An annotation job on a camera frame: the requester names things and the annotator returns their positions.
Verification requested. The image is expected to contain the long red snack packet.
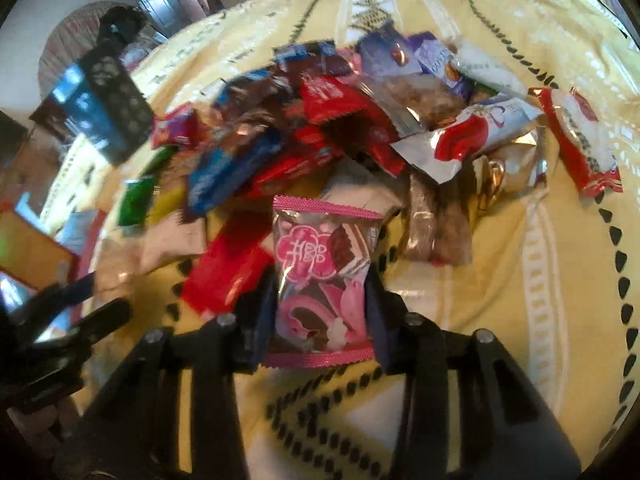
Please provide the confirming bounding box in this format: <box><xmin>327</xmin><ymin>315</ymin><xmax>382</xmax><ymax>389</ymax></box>
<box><xmin>181</xmin><ymin>211</ymin><xmax>273</xmax><ymax>318</ymax></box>

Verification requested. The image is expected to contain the pink chocolate snack packet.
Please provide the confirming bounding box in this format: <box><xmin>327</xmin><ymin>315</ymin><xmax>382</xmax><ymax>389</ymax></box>
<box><xmin>264</xmin><ymin>195</ymin><xmax>383</xmax><ymax>368</ymax></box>

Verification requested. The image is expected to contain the red white rice cracker bag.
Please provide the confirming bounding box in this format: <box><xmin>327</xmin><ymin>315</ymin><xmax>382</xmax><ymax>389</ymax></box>
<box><xmin>528</xmin><ymin>87</ymin><xmax>624</xmax><ymax>197</ymax></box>

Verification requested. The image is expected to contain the orange red cardboard box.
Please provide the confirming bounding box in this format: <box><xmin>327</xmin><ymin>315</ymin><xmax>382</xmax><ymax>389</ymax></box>
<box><xmin>0</xmin><ymin>203</ymin><xmax>79</xmax><ymax>290</ymax></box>

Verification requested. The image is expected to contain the green snack packet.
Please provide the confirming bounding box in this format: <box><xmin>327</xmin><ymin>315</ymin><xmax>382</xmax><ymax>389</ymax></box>
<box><xmin>117</xmin><ymin>146</ymin><xmax>178</xmax><ymax>228</ymax></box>

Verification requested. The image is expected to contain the yellow patterned bed sheet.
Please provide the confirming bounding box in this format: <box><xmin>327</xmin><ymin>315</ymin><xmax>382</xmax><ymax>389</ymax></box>
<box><xmin>73</xmin><ymin>0</ymin><xmax>639</xmax><ymax>479</ymax></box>

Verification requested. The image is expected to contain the blue snack packet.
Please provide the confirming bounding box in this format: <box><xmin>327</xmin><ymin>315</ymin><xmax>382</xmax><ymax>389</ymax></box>
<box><xmin>186</xmin><ymin>122</ymin><xmax>284</xmax><ymax>217</ymax></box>

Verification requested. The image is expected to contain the black blue carton box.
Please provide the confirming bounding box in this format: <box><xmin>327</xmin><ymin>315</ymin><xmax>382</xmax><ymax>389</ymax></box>
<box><xmin>51</xmin><ymin>44</ymin><xmax>154</xmax><ymax>167</ymax></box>

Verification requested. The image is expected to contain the gold foil snack packet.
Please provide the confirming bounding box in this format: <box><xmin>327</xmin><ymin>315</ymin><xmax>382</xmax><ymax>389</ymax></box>
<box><xmin>472</xmin><ymin>127</ymin><xmax>548</xmax><ymax>214</ymax></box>

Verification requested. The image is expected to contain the red white foil snack packet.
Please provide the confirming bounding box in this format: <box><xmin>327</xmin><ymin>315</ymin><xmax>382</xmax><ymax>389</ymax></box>
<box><xmin>392</xmin><ymin>96</ymin><xmax>544</xmax><ymax>184</ymax></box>

